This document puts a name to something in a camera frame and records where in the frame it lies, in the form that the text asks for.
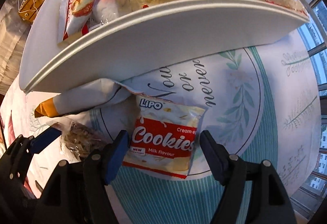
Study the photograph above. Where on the Lipo cookies red white packet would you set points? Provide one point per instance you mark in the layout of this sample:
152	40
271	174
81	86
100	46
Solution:
164	136

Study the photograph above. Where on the large white orange snack package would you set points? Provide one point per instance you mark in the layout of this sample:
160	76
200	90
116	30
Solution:
94	94

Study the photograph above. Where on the red white cake packet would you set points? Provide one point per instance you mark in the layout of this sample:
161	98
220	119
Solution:
79	17

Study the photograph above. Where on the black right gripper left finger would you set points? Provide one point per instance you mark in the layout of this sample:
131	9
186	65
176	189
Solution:
75	193

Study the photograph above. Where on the patterned white teal tablecloth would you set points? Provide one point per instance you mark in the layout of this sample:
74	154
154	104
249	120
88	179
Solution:
261	103

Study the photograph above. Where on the clear nut date snack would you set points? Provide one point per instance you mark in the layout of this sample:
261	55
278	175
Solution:
79	140

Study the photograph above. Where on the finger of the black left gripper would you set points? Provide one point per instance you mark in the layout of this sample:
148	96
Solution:
43	140

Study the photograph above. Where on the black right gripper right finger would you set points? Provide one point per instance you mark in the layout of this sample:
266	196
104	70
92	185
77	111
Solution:
268	202

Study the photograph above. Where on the white foam tray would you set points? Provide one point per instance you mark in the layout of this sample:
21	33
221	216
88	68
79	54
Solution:
147	39

